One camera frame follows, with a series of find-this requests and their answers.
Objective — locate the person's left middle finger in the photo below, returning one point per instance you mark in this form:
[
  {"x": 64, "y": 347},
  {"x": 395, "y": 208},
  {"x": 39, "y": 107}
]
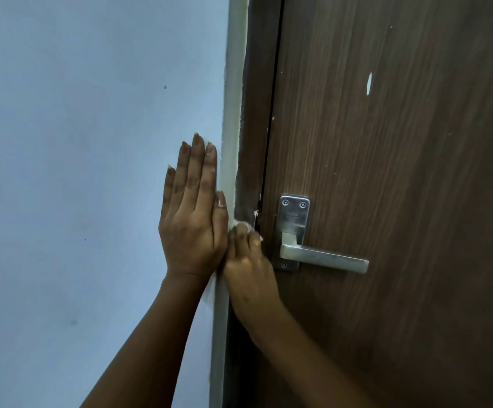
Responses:
[{"x": 194, "y": 169}]

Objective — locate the white masking tape strip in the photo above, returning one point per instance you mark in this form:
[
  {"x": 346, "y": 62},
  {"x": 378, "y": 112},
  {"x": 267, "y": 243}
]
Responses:
[{"x": 231, "y": 101}]

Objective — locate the brown wooden door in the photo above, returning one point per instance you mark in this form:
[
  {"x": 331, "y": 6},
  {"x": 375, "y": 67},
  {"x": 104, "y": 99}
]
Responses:
[{"x": 399, "y": 186}]

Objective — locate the person's right fingers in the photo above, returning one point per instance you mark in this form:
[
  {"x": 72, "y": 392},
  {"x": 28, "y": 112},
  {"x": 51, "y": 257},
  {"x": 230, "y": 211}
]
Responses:
[{"x": 242, "y": 244}]

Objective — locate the person's right hand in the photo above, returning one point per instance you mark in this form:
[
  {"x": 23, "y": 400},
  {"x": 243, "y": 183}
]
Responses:
[{"x": 250, "y": 284}]

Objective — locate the person's left little finger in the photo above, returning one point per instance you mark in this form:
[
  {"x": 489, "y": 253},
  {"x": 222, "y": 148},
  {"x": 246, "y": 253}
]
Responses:
[{"x": 168, "y": 189}]

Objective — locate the person's right forearm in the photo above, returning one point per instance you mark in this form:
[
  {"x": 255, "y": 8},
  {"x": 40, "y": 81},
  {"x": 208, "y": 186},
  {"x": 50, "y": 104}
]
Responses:
[{"x": 310, "y": 369}]

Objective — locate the person's left forearm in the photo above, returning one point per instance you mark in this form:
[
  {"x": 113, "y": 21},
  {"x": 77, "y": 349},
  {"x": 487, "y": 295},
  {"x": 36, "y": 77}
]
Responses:
[{"x": 148, "y": 348}]

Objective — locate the person's left thumb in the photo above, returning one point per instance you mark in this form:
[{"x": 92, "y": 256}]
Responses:
[{"x": 221, "y": 220}]

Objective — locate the dark brown door frame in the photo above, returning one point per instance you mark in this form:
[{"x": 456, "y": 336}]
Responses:
[{"x": 257, "y": 101}]

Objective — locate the person's left hand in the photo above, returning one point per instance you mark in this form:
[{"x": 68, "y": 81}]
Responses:
[{"x": 193, "y": 237}]

